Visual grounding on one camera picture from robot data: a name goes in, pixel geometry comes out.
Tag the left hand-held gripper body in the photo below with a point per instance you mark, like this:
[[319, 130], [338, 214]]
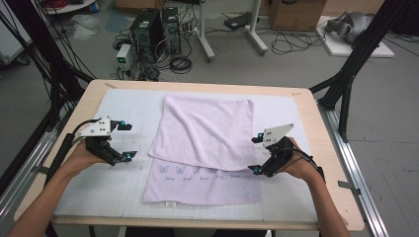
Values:
[[97, 128]]

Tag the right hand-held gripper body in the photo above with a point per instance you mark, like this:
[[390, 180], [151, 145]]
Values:
[[280, 154]]

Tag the lilac printed towel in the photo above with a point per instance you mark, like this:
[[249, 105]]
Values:
[[204, 131]]

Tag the person's right hand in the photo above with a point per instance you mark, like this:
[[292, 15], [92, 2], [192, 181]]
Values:
[[304, 164]]

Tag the person's left hand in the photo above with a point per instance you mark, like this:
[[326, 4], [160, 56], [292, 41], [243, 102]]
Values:
[[80, 159]]

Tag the white grid mat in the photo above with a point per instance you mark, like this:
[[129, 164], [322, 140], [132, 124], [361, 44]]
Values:
[[131, 108]]

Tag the beige tape strip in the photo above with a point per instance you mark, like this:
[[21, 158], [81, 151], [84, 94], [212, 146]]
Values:
[[110, 85]]

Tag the white box with green display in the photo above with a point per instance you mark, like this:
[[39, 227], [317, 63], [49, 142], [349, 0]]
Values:
[[124, 56]]

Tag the large black computer tower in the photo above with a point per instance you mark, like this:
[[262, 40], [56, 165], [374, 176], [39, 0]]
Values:
[[145, 33]]

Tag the white stand leg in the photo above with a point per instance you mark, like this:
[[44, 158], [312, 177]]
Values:
[[206, 42], [257, 39]]

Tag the clear plastic bag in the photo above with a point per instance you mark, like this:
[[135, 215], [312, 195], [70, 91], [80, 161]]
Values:
[[84, 28]]

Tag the slim black computer tower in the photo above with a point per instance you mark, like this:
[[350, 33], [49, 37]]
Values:
[[171, 29]]

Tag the black flat device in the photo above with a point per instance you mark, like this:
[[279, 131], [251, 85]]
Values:
[[237, 21]]

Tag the white floor board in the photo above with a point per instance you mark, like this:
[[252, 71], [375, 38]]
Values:
[[342, 49]]

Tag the round white table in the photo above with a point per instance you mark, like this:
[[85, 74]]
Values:
[[75, 7]]

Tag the white cabinet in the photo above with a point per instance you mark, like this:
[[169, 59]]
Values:
[[11, 39]]

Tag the brown cardboard box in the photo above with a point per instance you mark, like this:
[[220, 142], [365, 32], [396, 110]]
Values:
[[296, 15]]

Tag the grey backpack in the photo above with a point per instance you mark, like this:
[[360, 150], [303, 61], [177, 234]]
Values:
[[354, 24]]

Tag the aluminium rail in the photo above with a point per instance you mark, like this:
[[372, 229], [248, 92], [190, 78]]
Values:
[[346, 154], [31, 161]]

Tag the grey metal bracket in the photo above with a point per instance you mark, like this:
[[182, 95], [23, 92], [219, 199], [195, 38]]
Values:
[[349, 187], [39, 170]]

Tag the black metal frame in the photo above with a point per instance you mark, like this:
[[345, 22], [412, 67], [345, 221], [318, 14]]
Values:
[[362, 46], [39, 39]]

